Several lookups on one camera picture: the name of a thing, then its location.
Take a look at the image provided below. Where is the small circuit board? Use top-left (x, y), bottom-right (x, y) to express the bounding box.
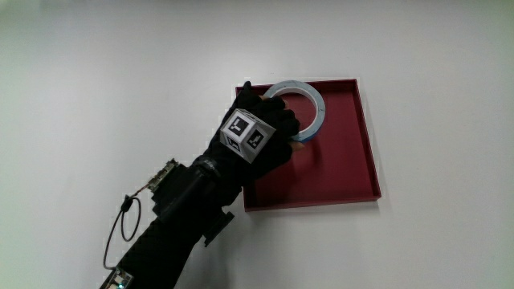
top-left (99, 267), bottom-right (135, 289)

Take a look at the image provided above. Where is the black wrist tracker module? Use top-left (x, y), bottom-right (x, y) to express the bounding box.
top-left (146, 157), bottom-right (236, 248)

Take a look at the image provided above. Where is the person's left forearm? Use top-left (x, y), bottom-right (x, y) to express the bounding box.
top-left (116, 216), bottom-right (202, 289)

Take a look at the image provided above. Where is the person's left hand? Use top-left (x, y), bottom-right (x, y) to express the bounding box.
top-left (195, 80), bottom-right (305, 189)

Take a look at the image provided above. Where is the blue tape roll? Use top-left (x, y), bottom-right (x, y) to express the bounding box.
top-left (263, 79), bottom-right (327, 144)

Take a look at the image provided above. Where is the thin black cable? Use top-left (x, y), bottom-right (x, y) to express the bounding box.
top-left (102, 193), bottom-right (143, 271)

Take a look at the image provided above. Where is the red square tray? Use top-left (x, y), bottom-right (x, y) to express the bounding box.
top-left (235, 78), bottom-right (382, 213)

